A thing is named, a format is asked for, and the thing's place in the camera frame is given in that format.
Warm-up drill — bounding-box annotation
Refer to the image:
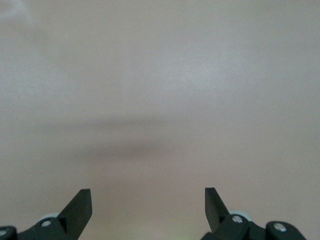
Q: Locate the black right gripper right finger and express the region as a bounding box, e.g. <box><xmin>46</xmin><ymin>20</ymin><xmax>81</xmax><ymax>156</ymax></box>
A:
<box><xmin>201</xmin><ymin>186</ymin><xmax>307</xmax><ymax>240</ymax></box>

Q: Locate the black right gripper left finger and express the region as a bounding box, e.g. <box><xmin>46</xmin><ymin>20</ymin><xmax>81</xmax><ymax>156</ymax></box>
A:
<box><xmin>0</xmin><ymin>188</ymin><xmax>94</xmax><ymax>240</ymax></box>

